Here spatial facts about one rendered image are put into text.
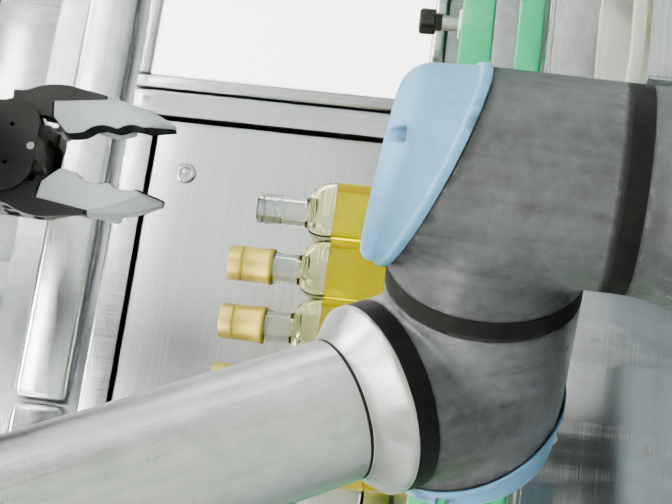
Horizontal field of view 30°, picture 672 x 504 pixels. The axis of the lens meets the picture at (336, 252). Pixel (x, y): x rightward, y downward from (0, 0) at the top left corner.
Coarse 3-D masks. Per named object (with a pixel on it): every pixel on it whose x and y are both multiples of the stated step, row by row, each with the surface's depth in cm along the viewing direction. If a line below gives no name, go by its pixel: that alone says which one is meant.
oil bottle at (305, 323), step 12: (312, 300) 118; (324, 300) 118; (336, 300) 118; (300, 312) 118; (312, 312) 117; (324, 312) 117; (300, 324) 117; (312, 324) 117; (288, 336) 118; (300, 336) 117; (312, 336) 117
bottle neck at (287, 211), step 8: (264, 200) 122; (272, 200) 122; (280, 200) 122; (288, 200) 122; (296, 200) 122; (304, 200) 122; (264, 208) 121; (272, 208) 121; (280, 208) 121; (288, 208) 121; (296, 208) 121; (304, 208) 121; (256, 216) 122; (264, 216) 122; (272, 216) 122; (280, 216) 122; (288, 216) 121; (296, 216) 121; (304, 216) 121; (280, 224) 123; (288, 224) 122; (296, 224) 122
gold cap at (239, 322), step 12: (228, 312) 119; (240, 312) 119; (252, 312) 119; (264, 312) 119; (228, 324) 119; (240, 324) 118; (252, 324) 118; (228, 336) 119; (240, 336) 119; (252, 336) 119
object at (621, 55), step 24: (624, 0) 112; (648, 0) 91; (600, 24) 113; (624, 24) 113; (648, 24) 91; (600, 48) 112; (624, 48) 112; (648, 48) 90; (600, 72) 112; (624, 72) 111
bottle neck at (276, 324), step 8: (272, 312) 119; (280, 312) 120; (264, 320) 119; (272, 320) 119; (280, 320) 119; (288, 320) 118; (264, 328) 118; (272, 328) 118; (280, 328) 118; (288, 328) 118; (264, 336) 119; (272, 336) 119; (280, 336) 119
